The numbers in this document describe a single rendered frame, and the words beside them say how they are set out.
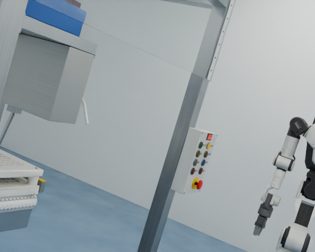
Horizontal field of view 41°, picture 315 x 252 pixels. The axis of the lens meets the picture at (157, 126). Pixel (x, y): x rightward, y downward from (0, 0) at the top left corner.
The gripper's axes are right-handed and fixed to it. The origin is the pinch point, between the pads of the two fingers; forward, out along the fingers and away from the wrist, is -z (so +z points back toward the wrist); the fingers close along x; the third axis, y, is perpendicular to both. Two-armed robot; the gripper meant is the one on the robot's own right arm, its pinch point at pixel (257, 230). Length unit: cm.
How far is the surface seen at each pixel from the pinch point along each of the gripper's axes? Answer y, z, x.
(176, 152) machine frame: -15, 24, 140
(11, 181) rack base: -26, -2, 206
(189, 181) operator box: -6, 15, 136
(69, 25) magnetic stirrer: -24, 42, 213
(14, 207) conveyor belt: -22, -7, 207
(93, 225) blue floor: -136, -55, -28
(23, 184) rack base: -23, -1, 206
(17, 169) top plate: -23, 2, 210
